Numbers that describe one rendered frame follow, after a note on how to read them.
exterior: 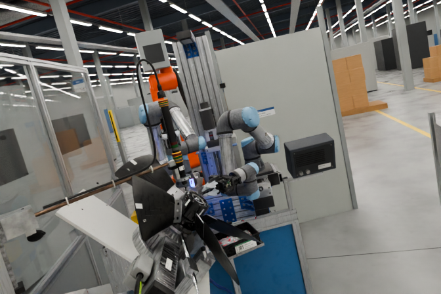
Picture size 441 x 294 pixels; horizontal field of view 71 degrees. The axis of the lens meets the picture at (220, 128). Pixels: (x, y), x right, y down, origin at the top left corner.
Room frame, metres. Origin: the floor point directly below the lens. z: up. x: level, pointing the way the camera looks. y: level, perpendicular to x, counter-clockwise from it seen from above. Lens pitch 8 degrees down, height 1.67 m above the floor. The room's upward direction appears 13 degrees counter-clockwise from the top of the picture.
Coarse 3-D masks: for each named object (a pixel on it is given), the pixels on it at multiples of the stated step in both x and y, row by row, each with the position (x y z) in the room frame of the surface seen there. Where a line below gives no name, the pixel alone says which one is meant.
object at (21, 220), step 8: (24, 208) 0.99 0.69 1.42; (32, 208) 0.97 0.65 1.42; (0, 216) 0.96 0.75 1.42; (8, 216) 0.94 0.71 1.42; (16, 216) 0.95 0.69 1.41; (24, 216) 0.96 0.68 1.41; (32, 216) 0.97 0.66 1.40; (0, 224) 0.93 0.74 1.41; (8, 224) 0.93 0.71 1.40; (16, 224) 0.94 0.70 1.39; (24, 224) 0.95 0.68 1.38; (32, 224) 0.96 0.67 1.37; (0, 232) 0.92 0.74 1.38; (8, 232) 0.93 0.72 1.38; (16, 232) 0.94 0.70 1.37; (24, 232) 0.95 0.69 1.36
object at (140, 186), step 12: (132, 180) 1.02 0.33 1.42; (144, 180) 1.07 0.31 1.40; (144, 192) 1.03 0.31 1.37; (156, 192) 1.09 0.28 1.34; (144, 204) 1.00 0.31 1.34; (156, 204) 1.06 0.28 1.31; (168, 204) 1.12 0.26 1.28; (144, 216) 0.98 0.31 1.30; (156, 216) 1.04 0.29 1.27; (168, 216) 1.10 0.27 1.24; (144, 228) 0.95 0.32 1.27; (156, 228) 1.02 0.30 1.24; (144, 240) 0.93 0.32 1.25
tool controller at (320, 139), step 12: (288, 144) 1.72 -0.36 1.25; (300, 144) 1.69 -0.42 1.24; (312, 144) 1.66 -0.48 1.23; (324, 144) 1.66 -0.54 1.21; (288, 156) 1.71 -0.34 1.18; (300, 156) 1.67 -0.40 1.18; (312, 156) 1.67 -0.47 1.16; (324, 156) 1.68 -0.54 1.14; (288, 168) 1.77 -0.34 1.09; (300, 168) 1.69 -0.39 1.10; (312, 168) 1.69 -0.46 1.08; (324, 168) 1.70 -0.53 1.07
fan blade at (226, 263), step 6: (204, 222) 1.13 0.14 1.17; (204, 228) 1.14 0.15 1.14; (210, 228) 1.08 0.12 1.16; (204, 234) 1.15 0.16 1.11; (210, 234) 1.09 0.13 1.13; (204, 240) 1.16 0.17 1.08; (210, 240) 1.11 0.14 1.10; (216, 240) 1.03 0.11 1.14; (210, 246) 1.13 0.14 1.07; (216, 246) 1.07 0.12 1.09; (216, 252) 1.09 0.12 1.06; (222, 252) 0.93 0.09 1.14; (216, 258) 1.11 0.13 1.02; (222, 258) 1.05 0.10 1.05; (222, 264) 1.08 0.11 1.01; (228, 264) 1.01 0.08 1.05; (228, 270) 1.04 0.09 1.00; (234, 270) 0.96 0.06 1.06; (234, 276) 1.01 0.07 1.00
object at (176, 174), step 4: (172, 164) 1.31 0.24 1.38; (168, 168) 1.33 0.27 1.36; (172, 168) 1.30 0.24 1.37; (176, 168) 1.31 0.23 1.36; (172, 172) 1.33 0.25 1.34; (176, 172) 1.32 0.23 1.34; (176, 176) 1.31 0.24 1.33; (188, 176) 1.33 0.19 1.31; (176, 180) 1.33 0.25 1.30; (180, 180) 1.31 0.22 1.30
